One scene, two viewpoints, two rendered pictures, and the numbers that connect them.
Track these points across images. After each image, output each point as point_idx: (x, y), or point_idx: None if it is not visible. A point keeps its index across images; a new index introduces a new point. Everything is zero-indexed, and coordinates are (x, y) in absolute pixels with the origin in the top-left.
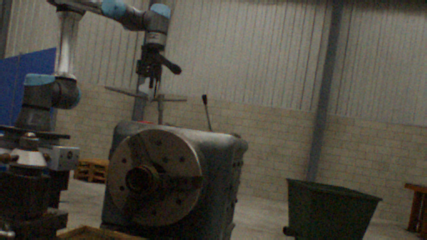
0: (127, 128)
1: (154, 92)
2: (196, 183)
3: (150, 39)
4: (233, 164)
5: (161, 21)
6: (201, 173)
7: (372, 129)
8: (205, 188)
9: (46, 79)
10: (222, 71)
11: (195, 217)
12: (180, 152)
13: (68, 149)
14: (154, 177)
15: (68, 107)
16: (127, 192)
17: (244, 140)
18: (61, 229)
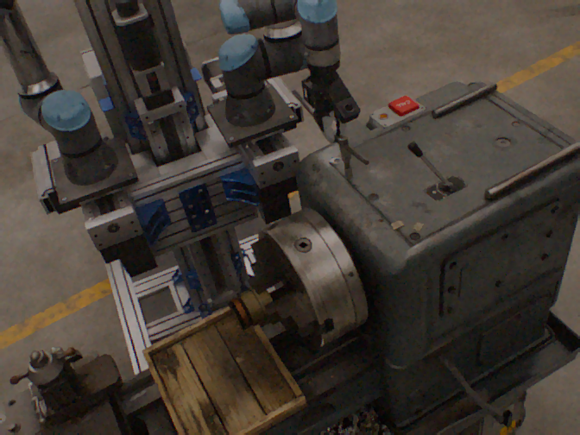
0: (304, 178)
1: (338, 127)
2: (318, 327)
3: (305, 57)
4: (450, 267)
5: (310, 31)
6: (319, 321)
7: None
8: (356, 318)
9: (236, 62)
10: None
11: (374, 324)
12: (299, 285)
13: (274, 161)
14: (255, 318)
15: (297, 72)
16: (277, 284)
17: (572, 167)
18: (551, 13)
